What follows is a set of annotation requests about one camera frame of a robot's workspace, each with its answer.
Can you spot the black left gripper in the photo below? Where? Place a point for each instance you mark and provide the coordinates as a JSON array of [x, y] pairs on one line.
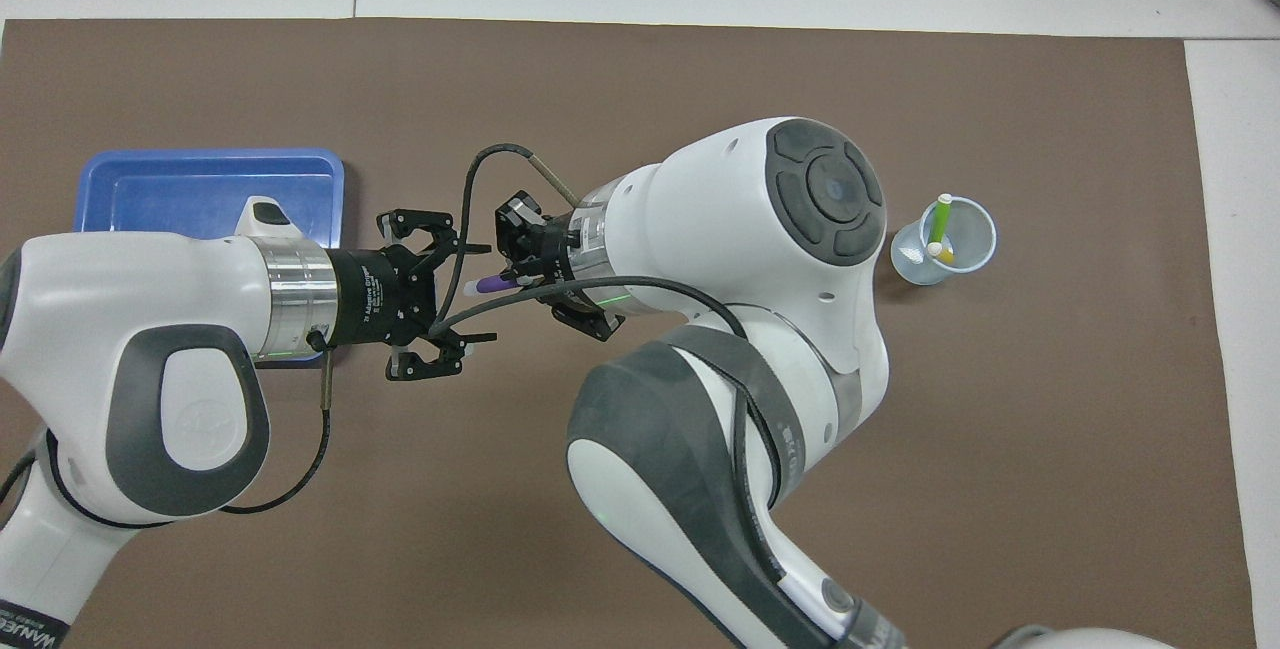
[[380, 294]]

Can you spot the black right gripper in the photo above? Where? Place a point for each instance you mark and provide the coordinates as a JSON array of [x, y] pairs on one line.
[[560, 264]]

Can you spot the purple marker pen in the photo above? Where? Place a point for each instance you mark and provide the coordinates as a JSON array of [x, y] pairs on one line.
[[492, 283]]

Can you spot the yellow marker pen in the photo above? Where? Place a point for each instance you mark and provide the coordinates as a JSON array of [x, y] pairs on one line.
[[943, 254]]

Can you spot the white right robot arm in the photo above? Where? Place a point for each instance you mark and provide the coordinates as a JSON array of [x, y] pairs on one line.
[[720, 199]]

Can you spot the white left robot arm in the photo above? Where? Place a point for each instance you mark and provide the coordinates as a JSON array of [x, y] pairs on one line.
[[100, 289]]

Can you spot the blue plastic tray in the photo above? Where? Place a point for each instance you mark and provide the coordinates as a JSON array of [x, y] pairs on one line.
[[180, 194]]

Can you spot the brown paper table mat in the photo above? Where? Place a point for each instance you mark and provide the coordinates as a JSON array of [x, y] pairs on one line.
[[600, 79]]

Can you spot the translucent plastic cup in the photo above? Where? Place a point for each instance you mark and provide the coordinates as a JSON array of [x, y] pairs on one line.
[[910, 264]]

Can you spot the green marker pen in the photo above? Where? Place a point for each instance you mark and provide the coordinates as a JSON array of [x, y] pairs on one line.
[[939, 221]]

